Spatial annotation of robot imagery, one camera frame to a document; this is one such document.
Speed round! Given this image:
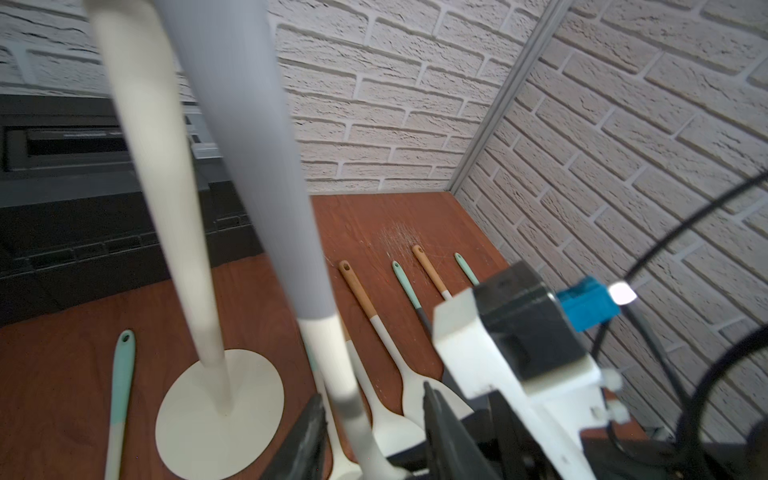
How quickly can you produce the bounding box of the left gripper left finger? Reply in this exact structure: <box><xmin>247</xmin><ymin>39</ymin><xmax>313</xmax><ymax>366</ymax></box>
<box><xmin>261</xmin><ymin>393</ymin><xmax>327</xmax><ymax>480</ymax></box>

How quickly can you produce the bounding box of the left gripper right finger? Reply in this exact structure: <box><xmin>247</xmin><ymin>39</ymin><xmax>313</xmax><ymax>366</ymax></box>
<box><xmin>423</xmin><ymin>383</ymin><xmax>500</xmax><ymax>480</ymax></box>

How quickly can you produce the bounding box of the cream slotted turner wooden handle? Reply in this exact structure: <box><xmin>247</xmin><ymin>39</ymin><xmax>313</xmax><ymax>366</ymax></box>
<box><xmin>338</xmin><ymin>260</ymin><xmax>474</xmax><ymax>428</ymax></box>

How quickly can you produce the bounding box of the cream utensil rack stand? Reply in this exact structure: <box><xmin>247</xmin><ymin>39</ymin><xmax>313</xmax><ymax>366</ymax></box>
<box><xmin>85</xmin><ymin>1</ymin><xmax>284</xmax><ymax>479</ymax></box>

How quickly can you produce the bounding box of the grey spatula green handle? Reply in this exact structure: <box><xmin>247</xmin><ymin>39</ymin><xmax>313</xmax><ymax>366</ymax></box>
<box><xmin>392</xmin><ymin>261</ymin><xmax>432</xmax><ymax>337</ymax></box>

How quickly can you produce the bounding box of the cream ladle wooden handle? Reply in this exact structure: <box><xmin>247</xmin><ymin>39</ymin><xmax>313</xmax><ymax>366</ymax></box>
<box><xmin>412</xmin><ymin>245</ymin><xmax>452</xmax><ymax>300</ymax></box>

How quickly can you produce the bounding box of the cream spoon green handle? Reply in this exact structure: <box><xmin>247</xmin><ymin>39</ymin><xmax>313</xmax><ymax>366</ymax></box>
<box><xmin>454</xmin><ymin>252</ymin><xmax>479</xmax><ymax>285</ymax></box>

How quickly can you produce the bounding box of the cream spatula green handle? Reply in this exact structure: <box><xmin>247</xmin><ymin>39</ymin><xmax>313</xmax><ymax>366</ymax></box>
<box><xmin>104</xmin><ymin>329</ymin><xmax>136</xmax><ymax>480</ymax></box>
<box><xmin>304</xmin><ymin>343</ymin><xmax>362</xmax><ymax>480</ymax></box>

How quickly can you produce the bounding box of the cream spoon grey handle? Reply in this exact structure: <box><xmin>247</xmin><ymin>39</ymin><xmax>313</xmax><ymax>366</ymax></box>
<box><xmin>156</xmin><ymin>1</ymin><xmax>409</xmax><ymax>479</ymax></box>

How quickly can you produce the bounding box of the cream spatula wooden handle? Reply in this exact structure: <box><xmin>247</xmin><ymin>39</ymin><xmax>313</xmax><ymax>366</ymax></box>
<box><xmin>341</xmin><ymin>323</ymin><xmax>426</xmax><ymax>457</ymax></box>

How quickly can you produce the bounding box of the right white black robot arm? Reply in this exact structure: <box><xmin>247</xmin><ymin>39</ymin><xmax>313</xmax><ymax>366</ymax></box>
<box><xmin>622</xmin><ymin>170</ymin><xmax>767</xmax><ymax>479</ymax></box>

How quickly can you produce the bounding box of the black plastic toolbox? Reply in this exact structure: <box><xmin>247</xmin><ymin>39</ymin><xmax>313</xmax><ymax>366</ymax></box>
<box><xmin>0</xmin><ymin>92</ymin><xmax>265</xmax><ymax>328</ymax></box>

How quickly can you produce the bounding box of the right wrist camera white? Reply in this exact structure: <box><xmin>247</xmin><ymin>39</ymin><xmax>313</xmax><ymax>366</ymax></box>
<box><xmin>431</xmin><ymin>261</ymin><xmax>636</xmax><ymax>479</ymax></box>

